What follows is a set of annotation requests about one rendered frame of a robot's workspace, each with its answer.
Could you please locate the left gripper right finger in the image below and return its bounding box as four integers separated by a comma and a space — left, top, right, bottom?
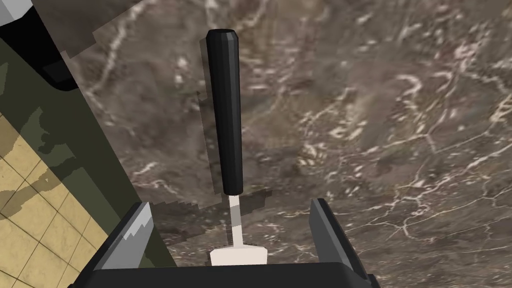
308, 197, 370, 281

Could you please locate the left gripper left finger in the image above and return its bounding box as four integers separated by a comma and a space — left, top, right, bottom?
78, 201, 155, 278

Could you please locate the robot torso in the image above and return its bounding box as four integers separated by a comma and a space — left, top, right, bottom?
0, 0, 79, 92

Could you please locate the black-handled white spatula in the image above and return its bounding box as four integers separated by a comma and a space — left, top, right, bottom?
205, 28, 268, 267

